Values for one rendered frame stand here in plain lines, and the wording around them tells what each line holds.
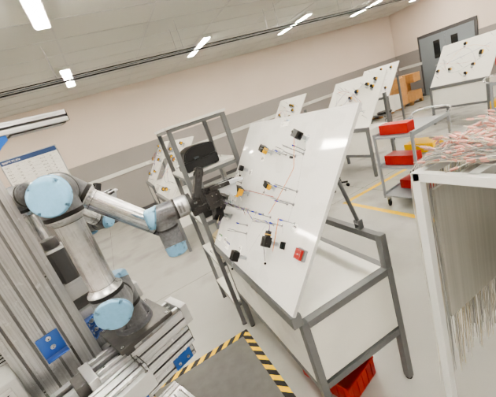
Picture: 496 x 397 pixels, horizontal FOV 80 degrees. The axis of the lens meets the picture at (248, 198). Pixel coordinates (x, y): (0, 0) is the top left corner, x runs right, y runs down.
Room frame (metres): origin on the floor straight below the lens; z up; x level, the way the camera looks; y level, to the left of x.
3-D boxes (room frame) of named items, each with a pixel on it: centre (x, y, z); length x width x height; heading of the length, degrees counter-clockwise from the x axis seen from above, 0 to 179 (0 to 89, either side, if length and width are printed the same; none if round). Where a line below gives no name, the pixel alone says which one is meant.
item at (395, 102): (8.73, -4.57, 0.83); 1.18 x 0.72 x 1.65; 24
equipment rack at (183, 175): (2.63, 0.28, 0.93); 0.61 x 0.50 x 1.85; 20
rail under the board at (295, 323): (1.68, 0.16, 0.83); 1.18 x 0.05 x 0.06; 20
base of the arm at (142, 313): (1.04, 0.59, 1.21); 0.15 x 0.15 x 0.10
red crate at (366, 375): (1.51, -0.20, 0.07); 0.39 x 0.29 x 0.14; 34
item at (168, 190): (4.97, 1.03, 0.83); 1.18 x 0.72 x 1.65; 23
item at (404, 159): (3.61, -2.28, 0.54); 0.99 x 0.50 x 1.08; 118
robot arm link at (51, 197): (0.91, 0.55, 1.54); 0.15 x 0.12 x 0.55; 16
